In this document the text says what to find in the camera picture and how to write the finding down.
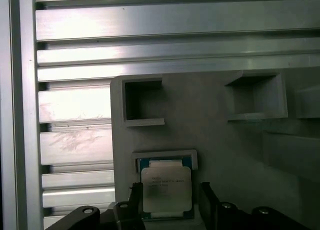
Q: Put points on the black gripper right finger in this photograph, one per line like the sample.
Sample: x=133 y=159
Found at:
x=225 y=215

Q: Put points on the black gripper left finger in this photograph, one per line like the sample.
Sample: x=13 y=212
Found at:
x=136 y=195

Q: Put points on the silver CPU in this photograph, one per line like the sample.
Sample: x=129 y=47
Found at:
x=166 y=190

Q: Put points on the grey parts rack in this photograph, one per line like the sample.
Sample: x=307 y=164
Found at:
x=200 y=130

